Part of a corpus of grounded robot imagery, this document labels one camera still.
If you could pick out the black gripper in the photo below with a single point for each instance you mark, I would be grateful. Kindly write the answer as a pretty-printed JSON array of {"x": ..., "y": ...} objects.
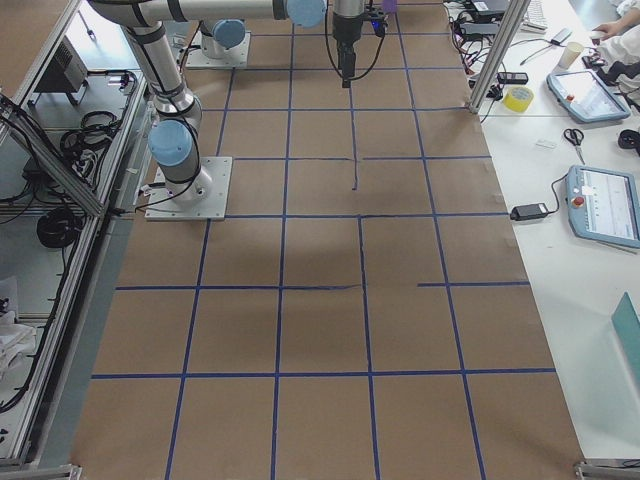
[{"x": 344, "y": 31}]

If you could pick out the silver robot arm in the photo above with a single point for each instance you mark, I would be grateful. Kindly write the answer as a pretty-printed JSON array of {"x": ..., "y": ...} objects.
[
  {"x": 174, "y": 141},
  {"x": 220, "y": 36}
]

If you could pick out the person's hand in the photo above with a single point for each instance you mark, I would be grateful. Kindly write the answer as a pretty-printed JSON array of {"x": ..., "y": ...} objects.
[{"x": 605, "y": 31}]

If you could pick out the purple foam block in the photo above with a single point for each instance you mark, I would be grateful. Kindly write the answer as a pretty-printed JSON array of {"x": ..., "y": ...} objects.
[{"x": 389, "y": 6}]

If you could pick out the yellow tape roll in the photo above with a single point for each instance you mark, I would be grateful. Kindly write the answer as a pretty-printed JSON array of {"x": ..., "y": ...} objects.
[{"x": 518, "y": 99}]

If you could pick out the white paper cup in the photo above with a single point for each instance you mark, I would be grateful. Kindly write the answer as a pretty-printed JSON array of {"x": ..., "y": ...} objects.
[{"x": 570, "y": 54}]

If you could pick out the far teach pendant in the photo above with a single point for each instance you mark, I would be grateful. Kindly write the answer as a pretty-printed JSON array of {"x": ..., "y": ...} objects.
[{"x": 586, "y": 97}]

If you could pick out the teach pendant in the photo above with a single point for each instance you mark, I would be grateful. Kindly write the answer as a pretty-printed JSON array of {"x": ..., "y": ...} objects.
[
  {"x": 586, "y": 97},
  {"x": 603, "y": 205}
]

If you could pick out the small black power adapter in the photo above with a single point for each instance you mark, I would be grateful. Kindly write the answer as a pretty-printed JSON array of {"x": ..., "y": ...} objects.
[{"x": 528, "y": 212}]

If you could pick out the near teach pendant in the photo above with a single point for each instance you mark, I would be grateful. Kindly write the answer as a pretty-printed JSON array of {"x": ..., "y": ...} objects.
[{"x": 603, "y": 205}]

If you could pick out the teal folder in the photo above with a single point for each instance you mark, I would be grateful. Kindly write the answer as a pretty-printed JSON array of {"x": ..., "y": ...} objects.
[{"x": 626, "y": 325}]

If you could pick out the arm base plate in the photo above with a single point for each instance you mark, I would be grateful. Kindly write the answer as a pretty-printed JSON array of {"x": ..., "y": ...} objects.
[
  {"x": 206, "y": 198},
  {"x": 236, "y": 58}
]

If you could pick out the aluminium frame post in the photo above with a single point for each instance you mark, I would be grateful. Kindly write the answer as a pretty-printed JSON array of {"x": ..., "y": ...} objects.
[{"x": 509, "y": 26}]

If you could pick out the black handled scissors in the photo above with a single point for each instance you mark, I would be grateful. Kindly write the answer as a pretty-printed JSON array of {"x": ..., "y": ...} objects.
[{"x": 575, "y": 137}]

